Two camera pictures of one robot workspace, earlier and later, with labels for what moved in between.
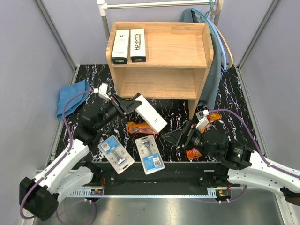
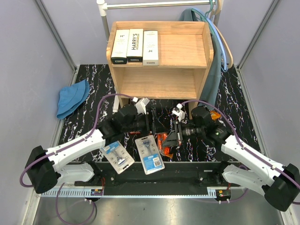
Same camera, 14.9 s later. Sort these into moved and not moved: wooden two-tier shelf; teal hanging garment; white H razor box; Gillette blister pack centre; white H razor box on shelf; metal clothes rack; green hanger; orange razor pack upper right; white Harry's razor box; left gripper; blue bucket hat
Moved: white H razor box; white Harry's razor box; left gripper
Not moved: green hanger; metal clothes rack; blue bucket hat; orange razor pack upper right; teal hanging garment; Gillette blister pack centre; wooden two-tier shelf; white H razor box on shelf
